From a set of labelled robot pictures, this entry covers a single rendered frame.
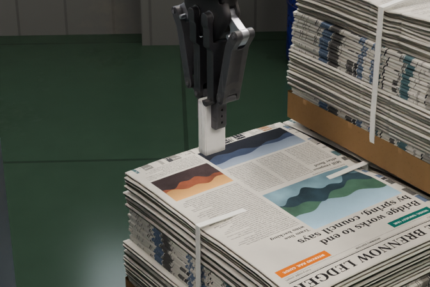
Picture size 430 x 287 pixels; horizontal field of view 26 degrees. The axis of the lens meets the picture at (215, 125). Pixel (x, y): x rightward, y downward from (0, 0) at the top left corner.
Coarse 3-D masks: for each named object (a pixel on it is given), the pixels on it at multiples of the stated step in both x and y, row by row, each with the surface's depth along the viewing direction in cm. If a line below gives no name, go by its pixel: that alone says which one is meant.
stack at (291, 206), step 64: (256, 128) 141; (128, 192) 129; (192, 192) 123; (256, 192) 123; (320, 192) 123; (384, 192) 123; (128, 256) 133; (192, 256) 119; (256, 256) 109; (320, 256) 109; (384, 256) 109
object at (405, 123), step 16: (416, 16) 116; (416, 32) 117; (416, 48) 117; (400, 64) 120; (416, 64) 118; (400, 80) 121; (416, 80) 118; (400, 96) 121; (416, 96) 118; (400, 112) 122; (416, 112) 119; (400, 128) 122; (416, 128) 120; (400, 144) 123; (416, 144) 120
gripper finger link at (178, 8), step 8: (176, 8) 108; (176, 16) 109; (176, 24) 109; (184, 24) 108; (184, 32) 109; (184, 40) 109; (184, 48) 109; (192, 48) 109; (184, 56) 109; (192, 56) 110; (184, 64) 110; (192, 64) 110; (184, 72) 110; (192, 72) 110; (192, 80) 110
